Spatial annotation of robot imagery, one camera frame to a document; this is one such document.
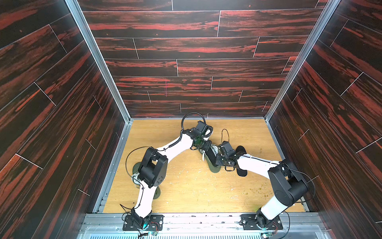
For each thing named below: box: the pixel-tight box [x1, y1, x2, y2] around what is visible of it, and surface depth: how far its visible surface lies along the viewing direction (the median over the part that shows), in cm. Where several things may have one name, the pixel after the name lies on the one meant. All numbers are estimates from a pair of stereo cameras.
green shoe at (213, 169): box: [199, 148, 222, 174], surface depth 90 cm
